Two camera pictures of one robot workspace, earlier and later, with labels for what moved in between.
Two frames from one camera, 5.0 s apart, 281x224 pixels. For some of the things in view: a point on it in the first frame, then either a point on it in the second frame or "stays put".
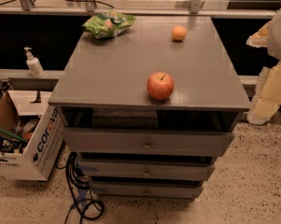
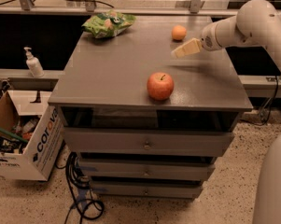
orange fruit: [178, 33] stays put
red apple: [160, 86] stays put
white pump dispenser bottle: [34, 64] stays put
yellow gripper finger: [273, 91] to [208, 41]
